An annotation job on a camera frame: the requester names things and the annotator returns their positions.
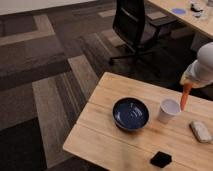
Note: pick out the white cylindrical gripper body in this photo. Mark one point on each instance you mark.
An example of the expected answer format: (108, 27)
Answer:
(195, 75)

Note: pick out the orange pepper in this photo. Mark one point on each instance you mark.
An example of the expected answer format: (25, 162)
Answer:
(186, 91)

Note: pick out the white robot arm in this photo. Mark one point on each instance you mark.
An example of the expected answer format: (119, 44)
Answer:
(205, 60)

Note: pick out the dark blue ceramic bowl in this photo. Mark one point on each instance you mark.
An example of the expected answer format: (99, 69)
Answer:
(130, 114)

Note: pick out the light wooden far desk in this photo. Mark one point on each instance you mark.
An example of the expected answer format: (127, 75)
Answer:
(204, 24)

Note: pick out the blue round coaster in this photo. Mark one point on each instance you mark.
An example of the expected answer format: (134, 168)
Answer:
(178, 11)

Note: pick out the small items on far desk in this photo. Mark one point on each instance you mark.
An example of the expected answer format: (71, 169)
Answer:
(197, 11)

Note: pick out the black office chair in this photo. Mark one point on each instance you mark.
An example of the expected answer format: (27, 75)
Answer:
(132, 26)

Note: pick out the black hexagonal coaster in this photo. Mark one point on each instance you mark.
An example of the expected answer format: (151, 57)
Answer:
(161, 159)

